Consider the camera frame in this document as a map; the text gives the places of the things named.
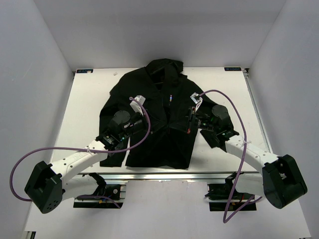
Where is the blue table label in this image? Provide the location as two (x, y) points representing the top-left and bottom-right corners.
(224, 67), (242, 71)
(76, 69), (93, 74)

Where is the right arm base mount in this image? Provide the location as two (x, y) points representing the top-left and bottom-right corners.
(205, 172), (252, 212)

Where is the black jacket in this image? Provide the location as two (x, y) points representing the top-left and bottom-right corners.
(99, 59), (218, 169)

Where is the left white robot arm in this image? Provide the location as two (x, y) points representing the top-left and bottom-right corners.
(24, 110), (151, 214)

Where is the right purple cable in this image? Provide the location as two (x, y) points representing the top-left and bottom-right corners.
(196, 90), (264, 224)

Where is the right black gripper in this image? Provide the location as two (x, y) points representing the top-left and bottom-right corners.
(169, 107), (218, 133)

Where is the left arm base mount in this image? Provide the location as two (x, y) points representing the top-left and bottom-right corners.
(73, 173), (126, 209)

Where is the purple cable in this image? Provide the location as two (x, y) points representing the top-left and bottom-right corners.
(9, 96), (152, 209)
(196, 90), (264, 224)

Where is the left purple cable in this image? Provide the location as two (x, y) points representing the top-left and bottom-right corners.
(9, 96), (152, 209)

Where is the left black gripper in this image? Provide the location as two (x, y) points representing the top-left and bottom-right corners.
(120, 109), (165, 140)

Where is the blue table label right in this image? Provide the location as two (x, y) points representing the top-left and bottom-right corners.
(224, 67), (242, 71)

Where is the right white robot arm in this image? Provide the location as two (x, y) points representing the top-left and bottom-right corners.
(187, 105), (308, 209)

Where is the blue table label left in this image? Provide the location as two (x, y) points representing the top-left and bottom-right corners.
(76, 69), (93, 74)

